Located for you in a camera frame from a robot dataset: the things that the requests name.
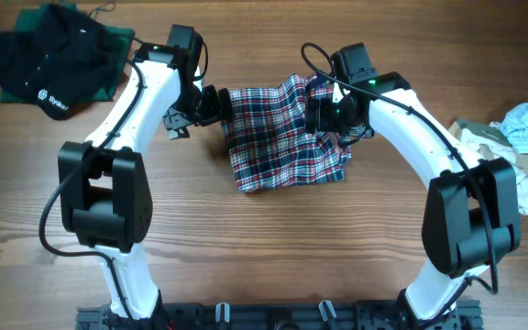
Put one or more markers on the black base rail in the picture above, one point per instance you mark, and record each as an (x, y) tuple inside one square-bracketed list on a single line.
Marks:
[(362, 315)]

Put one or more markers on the plaid navy red shirt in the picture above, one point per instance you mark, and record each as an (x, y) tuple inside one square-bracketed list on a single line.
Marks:
[(268, 144)]

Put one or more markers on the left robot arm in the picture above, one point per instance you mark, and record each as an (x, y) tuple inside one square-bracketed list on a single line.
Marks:
[(103, 191)]

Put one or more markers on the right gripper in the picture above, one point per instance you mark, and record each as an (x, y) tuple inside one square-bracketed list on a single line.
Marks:
[(313, 115)]

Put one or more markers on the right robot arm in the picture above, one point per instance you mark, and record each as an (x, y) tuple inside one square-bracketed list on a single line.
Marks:
[(471, 219)]

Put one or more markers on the cream and tan garment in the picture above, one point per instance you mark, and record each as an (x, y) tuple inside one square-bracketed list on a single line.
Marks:
[(491, 144)]

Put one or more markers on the black polo shirt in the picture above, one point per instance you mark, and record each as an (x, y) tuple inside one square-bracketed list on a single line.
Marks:
[(48, 59)]

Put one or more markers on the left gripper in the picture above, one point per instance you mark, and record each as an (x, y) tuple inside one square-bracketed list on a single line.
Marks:
[(214, 111)]

